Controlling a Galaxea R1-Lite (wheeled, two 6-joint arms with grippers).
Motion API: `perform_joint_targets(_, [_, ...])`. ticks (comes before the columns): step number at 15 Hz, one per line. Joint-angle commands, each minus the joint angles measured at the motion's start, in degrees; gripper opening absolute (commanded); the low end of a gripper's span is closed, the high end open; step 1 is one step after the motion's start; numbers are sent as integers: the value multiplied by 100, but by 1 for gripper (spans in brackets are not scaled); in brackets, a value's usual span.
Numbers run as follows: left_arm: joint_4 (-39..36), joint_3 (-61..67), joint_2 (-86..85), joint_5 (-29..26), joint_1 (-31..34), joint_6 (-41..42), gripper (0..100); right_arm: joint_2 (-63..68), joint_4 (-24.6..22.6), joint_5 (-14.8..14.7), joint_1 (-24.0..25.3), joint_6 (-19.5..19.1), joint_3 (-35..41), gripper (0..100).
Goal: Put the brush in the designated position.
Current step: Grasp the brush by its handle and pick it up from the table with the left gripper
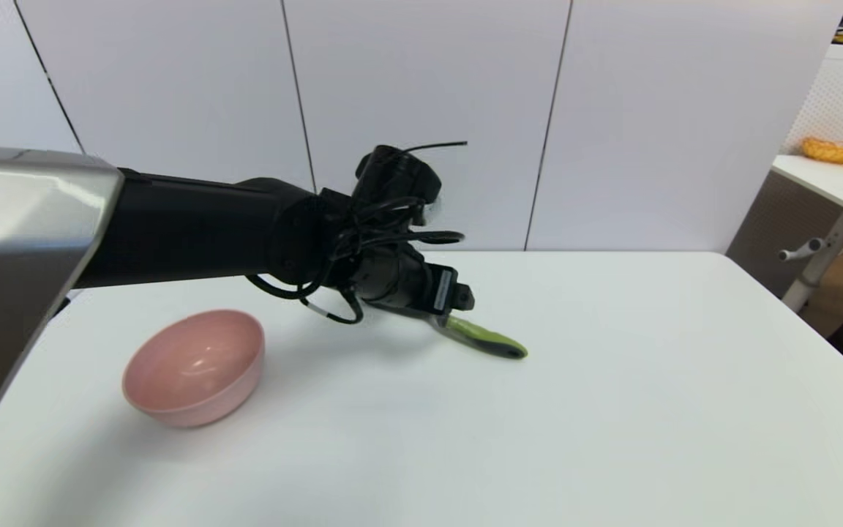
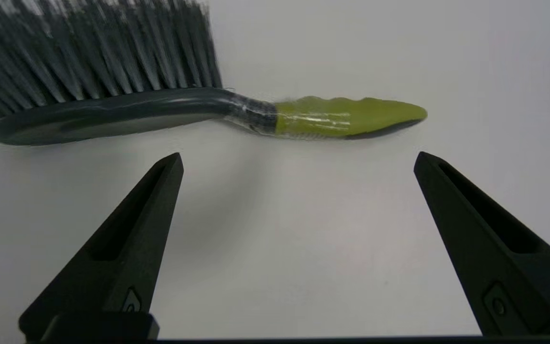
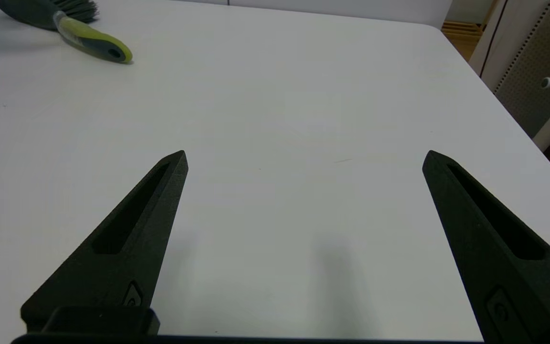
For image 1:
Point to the white side table leg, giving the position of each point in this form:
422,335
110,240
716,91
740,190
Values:
820,263

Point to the perforated pegboard panel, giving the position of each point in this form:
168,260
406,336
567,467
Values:
842,95

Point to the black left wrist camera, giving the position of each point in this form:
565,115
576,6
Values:
392,176

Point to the black and silver left robot arm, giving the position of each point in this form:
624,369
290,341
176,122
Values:
173,227

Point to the white side table top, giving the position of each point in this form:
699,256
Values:
820,179

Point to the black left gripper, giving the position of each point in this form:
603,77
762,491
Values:
399,282

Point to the yellow woven basket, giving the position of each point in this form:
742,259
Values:
831,151

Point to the pink bowl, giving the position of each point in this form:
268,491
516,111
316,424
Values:
191,373

